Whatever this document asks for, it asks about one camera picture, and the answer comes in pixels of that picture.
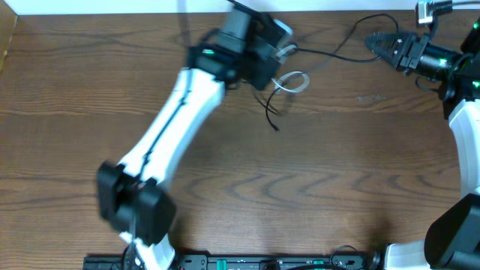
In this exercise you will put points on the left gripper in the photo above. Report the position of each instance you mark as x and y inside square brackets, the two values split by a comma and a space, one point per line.
[268, 66]

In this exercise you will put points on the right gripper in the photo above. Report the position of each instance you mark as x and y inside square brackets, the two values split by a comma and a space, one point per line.
[415, 49]

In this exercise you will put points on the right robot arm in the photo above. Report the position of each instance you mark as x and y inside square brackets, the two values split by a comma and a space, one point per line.
[452, 240]

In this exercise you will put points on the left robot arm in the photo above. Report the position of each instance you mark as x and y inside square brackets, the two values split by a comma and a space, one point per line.
[133, 193]

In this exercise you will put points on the brown cardboard box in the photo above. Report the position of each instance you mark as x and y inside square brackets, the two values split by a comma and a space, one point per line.
[8, 21]

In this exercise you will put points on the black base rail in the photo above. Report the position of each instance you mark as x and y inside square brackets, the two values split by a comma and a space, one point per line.
[208, 262]

